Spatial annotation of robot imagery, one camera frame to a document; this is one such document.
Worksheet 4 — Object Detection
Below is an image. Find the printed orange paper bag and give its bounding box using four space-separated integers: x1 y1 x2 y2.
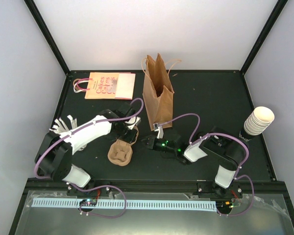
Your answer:
73 72 136 100

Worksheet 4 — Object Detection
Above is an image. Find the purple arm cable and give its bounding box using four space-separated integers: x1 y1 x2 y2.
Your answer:
157 114 255 216
34 98 146 180

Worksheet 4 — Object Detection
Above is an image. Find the stack of white paper cups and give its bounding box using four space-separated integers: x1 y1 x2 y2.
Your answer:
244 106 275 136

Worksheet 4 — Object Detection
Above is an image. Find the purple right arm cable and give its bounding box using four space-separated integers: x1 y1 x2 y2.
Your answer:
157 114 255 216

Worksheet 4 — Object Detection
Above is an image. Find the white plastic cutlery bundle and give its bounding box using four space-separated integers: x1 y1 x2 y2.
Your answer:
49 115 78 135

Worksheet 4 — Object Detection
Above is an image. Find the perforated white metal rail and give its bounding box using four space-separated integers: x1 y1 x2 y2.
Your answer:
31 198 217 212

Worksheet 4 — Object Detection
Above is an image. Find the brown paper bag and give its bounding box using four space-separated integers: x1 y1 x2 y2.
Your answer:
141 53 181 131

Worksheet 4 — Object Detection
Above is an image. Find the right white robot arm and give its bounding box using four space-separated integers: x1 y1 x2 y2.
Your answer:
142 127 249 197

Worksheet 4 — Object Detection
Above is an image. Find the brown pulp cup carrier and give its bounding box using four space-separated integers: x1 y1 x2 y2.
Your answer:
107 134 139 166

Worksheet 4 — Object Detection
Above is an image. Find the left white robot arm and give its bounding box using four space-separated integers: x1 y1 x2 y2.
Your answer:
34 110 141 195

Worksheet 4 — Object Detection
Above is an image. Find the purple cable loop at rail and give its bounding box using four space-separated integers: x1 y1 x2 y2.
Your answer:
78 182 129 217

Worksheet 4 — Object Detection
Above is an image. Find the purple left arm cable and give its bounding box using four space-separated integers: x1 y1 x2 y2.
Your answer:
34 98 146 180

